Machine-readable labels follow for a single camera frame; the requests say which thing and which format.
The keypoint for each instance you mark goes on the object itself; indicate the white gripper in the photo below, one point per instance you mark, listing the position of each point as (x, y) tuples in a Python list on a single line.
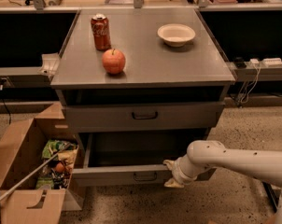
[(181, 172)]

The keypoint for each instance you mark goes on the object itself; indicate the grey drawer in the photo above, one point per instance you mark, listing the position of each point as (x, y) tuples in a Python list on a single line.
[(142, 117), (131, 158)]

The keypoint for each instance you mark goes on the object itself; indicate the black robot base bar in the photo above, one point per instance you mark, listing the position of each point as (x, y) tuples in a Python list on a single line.
[(271, 196)]

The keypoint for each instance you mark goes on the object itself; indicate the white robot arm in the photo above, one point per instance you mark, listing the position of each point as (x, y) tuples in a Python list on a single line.
[(203, 156)]

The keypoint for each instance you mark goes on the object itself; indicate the grey top drawer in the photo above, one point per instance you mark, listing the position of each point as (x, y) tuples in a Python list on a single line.
[(142, 117)]

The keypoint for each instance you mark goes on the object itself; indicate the grey drawer cabinet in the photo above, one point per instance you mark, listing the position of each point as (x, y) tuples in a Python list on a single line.
[(154, 72)]

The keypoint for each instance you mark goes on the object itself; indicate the open cardboard box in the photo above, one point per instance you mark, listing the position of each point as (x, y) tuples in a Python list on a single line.
[(20, 153)]

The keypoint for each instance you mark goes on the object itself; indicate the green snack bags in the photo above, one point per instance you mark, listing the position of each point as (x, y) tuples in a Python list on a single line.
[(59, 156)]

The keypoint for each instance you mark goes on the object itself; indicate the red apple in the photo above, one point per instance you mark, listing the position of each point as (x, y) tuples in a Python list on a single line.
[(113, 60)]

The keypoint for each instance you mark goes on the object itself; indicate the white paper bowl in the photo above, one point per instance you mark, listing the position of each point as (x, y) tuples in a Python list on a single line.
[(175, 35)]

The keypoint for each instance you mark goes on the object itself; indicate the red soda can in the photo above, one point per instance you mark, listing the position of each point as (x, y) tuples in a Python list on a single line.
[(100, 30)]

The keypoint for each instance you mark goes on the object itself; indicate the grey metal pole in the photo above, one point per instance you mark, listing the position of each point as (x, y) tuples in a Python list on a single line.
[(36, 170)]

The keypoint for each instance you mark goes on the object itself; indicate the clear plastic bracket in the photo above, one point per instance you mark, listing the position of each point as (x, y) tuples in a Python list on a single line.
[(50, 63)]

